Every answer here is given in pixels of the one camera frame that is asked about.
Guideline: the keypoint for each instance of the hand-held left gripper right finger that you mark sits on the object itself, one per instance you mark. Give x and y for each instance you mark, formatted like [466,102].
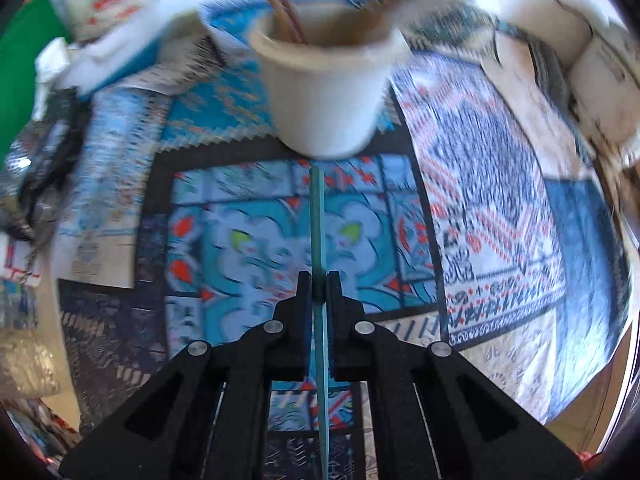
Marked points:
[337,330]

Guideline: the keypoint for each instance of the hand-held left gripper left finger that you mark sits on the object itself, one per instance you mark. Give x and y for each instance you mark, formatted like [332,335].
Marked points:
[300,330]

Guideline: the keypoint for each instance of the teal chopstick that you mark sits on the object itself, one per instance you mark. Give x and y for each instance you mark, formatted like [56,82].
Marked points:
[318,230]

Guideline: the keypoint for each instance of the white cup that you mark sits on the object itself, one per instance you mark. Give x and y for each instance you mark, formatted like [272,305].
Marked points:
[325,100]

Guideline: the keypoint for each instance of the patterned blue patchwork cloth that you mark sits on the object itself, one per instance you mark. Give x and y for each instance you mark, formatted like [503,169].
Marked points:
[500,260]

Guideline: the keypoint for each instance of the crumpled white tissue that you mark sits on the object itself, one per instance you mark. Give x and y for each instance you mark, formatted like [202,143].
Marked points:
[52,62]

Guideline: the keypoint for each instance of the white printed plastic bag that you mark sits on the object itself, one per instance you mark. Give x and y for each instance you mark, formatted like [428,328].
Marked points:
[105,0]

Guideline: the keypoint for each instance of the green box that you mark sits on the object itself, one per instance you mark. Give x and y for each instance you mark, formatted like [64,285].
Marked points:
[25,60]

